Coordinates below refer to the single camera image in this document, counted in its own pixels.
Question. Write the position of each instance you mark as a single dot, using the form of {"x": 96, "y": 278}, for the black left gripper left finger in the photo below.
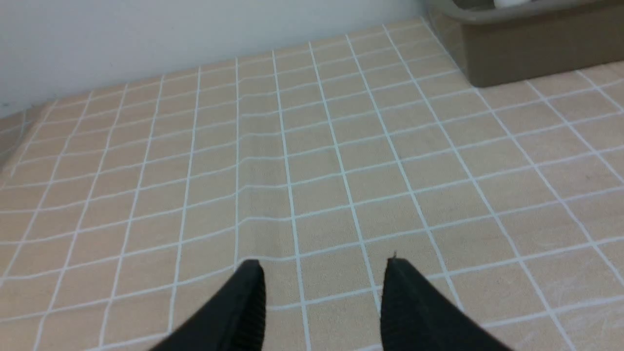
{"x": 234, "y": 319}

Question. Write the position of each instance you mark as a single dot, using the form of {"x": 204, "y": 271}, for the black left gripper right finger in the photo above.
{"x": 415, "y": 316}

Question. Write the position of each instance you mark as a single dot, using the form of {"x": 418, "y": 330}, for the peach checkered tablecloth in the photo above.
{"x": 124, "y": 209}

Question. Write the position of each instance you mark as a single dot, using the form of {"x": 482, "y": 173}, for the olive green plastic bin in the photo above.
{"x": 542, "y": 37}

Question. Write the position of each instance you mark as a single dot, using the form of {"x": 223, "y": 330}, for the white ball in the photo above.
{"x": 500, "y": 4}

